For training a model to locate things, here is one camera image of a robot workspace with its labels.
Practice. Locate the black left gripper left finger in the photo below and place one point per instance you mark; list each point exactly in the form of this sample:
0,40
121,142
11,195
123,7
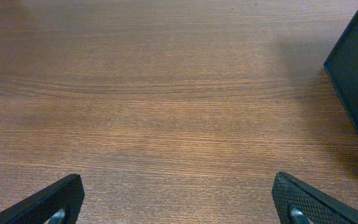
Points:
58,203

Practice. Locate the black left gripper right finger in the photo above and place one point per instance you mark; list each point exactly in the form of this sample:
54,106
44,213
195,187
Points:
298,202

